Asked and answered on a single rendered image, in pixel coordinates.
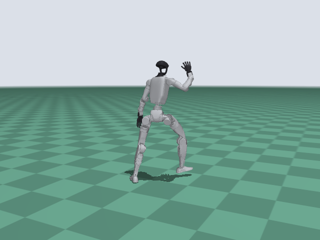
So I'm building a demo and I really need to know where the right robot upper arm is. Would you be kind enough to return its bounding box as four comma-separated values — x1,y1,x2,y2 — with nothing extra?
165,78,189,92

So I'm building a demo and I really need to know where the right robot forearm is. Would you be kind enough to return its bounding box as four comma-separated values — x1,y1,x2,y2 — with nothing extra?
182,72,194,88

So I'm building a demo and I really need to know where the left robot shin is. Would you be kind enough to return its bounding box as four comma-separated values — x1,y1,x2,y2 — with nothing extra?
133,144,144,177

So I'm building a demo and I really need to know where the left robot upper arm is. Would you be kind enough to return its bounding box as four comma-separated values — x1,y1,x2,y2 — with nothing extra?
141,79,151,102

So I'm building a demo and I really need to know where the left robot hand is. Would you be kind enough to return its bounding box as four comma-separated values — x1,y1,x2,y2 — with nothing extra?
136,112,143,128

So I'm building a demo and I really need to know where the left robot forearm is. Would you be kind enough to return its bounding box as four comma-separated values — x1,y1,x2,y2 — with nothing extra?
137,99,146,116

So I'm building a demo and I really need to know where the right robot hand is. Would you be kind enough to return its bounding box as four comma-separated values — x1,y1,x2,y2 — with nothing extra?
181,61,193,77

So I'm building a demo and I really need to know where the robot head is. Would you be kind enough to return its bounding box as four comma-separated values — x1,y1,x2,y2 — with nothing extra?
156,60,169,77

